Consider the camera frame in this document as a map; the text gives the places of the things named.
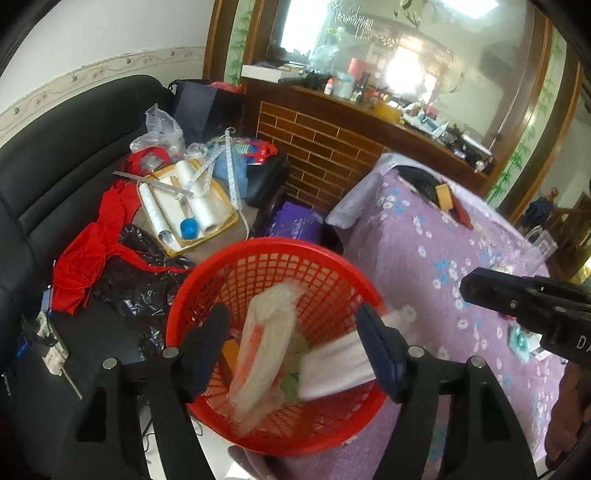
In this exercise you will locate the brown paper packet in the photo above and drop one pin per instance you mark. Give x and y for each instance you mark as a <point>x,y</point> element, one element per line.
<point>229,353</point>

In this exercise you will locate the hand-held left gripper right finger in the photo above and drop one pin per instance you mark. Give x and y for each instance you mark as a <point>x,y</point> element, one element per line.
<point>383,360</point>

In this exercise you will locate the red cloth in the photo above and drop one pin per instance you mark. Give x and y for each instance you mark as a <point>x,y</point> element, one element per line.
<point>87,258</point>

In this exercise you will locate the green towel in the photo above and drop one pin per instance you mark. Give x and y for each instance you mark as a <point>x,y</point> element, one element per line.
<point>290,384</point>

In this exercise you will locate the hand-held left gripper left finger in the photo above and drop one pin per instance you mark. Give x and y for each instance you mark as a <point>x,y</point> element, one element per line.
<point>205,355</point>

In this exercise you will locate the wooden sideboard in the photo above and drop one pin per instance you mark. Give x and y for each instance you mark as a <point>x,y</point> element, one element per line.
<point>323,152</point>

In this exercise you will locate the etched glass panel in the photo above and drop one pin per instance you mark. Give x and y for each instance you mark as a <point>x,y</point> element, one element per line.
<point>369,37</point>

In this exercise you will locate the white power strip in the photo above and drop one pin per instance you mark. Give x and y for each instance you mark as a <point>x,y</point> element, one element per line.
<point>46,341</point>

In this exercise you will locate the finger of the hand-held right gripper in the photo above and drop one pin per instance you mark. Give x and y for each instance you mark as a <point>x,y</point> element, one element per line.
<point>494,290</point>

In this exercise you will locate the yellow tape roll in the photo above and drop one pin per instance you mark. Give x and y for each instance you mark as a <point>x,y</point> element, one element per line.
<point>444,196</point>

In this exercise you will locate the blue knit cloth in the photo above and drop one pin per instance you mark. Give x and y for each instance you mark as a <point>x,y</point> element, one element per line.
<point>224,166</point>

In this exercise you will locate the white folding ruler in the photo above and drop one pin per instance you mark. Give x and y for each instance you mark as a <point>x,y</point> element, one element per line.
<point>232,175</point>

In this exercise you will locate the white plastic film roll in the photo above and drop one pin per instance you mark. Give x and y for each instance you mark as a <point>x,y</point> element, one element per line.
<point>187,173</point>
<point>157,212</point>
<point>207,210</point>

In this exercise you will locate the purple packet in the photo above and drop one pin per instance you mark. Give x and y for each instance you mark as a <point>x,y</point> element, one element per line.
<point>295,224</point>

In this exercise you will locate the red packet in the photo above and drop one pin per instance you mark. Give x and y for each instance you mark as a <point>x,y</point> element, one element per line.
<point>461,214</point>

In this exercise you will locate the clear plastic bag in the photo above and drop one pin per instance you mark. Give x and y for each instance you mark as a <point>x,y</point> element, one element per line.
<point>159,134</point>

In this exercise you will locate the woven tray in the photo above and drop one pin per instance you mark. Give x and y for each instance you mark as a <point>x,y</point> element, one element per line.
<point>217,228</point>

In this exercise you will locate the black leather sofa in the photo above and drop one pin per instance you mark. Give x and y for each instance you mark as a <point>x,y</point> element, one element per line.
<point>55,184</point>

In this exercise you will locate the white plastic bag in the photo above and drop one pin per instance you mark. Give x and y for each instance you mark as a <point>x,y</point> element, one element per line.
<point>268,341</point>

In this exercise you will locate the purple floral tablecloth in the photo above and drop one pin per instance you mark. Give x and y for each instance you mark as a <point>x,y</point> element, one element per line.
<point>415,277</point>

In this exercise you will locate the black cloth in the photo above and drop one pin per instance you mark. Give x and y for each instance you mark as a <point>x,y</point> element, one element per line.
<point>418,182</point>

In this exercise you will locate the wooden stair railing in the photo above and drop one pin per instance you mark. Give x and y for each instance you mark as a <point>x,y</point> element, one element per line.
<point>568,230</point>

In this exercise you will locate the red plastic basket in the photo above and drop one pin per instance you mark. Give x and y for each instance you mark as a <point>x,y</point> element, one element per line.
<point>258,267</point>

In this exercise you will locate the black shopping bag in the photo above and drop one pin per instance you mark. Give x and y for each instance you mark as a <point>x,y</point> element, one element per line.
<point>203,108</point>

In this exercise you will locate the dark jacket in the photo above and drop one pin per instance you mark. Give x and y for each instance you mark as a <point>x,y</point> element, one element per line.
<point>538,210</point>

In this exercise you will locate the row of assorted small items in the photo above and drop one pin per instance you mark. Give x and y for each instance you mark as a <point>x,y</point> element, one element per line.
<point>415,110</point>

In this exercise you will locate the white cloth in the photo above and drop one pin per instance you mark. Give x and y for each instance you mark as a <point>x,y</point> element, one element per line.
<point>337,369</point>

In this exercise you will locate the person's right forearm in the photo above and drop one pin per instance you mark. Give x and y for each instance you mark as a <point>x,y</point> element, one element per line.
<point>570,415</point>

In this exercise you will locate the colourful packet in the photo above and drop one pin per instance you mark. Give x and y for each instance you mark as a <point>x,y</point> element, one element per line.
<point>256,152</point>

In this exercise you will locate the black plastic bag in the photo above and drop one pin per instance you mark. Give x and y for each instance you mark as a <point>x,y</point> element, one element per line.
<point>138,286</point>

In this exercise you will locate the teal small box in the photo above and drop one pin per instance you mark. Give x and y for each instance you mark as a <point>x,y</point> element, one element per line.
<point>521,341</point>

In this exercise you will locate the metal ruler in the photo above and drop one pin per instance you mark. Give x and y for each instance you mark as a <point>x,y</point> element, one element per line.
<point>147,181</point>

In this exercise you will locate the white flat box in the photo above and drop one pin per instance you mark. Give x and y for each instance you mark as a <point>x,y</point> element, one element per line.
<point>261,72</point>

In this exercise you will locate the clear plastic cup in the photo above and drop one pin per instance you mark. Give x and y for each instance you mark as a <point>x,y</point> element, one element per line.
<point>531,251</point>

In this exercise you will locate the red plastic bag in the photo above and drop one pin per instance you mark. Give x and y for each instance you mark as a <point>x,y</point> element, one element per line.
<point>226,86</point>

